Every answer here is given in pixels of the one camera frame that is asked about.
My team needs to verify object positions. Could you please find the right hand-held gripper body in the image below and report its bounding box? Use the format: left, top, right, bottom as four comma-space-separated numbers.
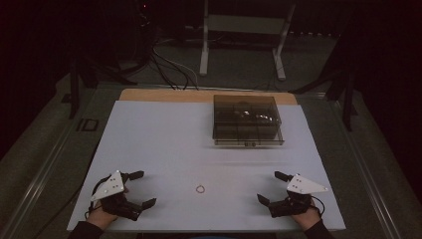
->
267, 173, 329, 219

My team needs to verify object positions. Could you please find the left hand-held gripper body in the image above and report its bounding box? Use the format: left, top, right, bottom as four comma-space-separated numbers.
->
90, 169, 144, 222

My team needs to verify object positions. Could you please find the smoky transparent drawer box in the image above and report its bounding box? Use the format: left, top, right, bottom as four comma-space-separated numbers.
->
212, 94, 286, 147

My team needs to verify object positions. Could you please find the person's left hand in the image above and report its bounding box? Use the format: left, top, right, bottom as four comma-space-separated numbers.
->
86, 201, 119, 231

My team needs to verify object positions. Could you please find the person's right hand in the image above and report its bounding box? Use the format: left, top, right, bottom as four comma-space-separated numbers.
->
291, 206, 321, 232

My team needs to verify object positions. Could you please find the white table mat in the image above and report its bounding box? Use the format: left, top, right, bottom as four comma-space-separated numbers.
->
67, 101, 346, 232

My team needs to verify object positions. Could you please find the black stand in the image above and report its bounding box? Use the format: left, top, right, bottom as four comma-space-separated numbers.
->
68, 54, 139, 120
288, 31, 360, 132

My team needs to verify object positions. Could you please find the white metal stand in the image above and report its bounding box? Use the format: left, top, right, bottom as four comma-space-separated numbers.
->
198, 0, 297, 82

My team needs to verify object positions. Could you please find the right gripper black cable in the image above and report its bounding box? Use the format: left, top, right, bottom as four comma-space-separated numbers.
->
310, 194, 326, 218

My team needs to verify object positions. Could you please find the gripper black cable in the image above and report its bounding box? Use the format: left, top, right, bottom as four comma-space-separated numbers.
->
310, 194, 326, 218
84, 180, 104, 220

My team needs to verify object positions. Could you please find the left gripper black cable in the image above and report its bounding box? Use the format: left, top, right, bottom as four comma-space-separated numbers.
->
84, 180, 104, 220

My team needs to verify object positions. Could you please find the black rectangular floor frame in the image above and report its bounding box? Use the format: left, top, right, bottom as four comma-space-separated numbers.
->
76, 118, 100, 132

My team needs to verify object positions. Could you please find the black floor cable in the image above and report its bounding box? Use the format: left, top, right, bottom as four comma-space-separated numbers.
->
150, 39, 192, 92

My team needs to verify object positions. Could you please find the white floor cable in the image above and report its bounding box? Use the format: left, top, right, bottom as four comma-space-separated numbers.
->
152, 36, 200, 91

